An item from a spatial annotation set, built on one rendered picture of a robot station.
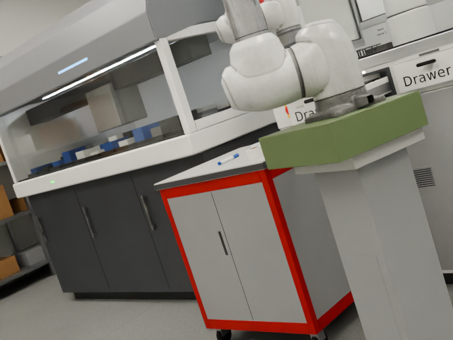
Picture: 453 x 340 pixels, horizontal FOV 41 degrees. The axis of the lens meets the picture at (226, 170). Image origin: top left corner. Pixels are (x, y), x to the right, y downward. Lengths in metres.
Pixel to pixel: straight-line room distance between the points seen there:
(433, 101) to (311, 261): 0.76
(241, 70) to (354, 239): 0.59
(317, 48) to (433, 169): 0.93
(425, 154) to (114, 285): 2.21
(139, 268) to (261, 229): 1.52
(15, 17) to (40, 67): 2.97
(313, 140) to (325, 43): 0.29
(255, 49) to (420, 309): 0.88
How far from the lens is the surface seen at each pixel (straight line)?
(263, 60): 1.71
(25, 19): 6.68
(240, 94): 1.72
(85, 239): 3.97
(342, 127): 1.59
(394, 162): 1.79
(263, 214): 2.21
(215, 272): 2.51
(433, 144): 2.45
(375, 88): 2.37
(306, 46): 1.75
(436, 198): 2.52
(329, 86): 1.74
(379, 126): 1.68
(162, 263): 3.44
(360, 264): 1.86
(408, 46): 2.41
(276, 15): 2.13
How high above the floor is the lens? 1.00
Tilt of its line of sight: 6 degrees down
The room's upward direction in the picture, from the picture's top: 18 degrees counter-clockwise
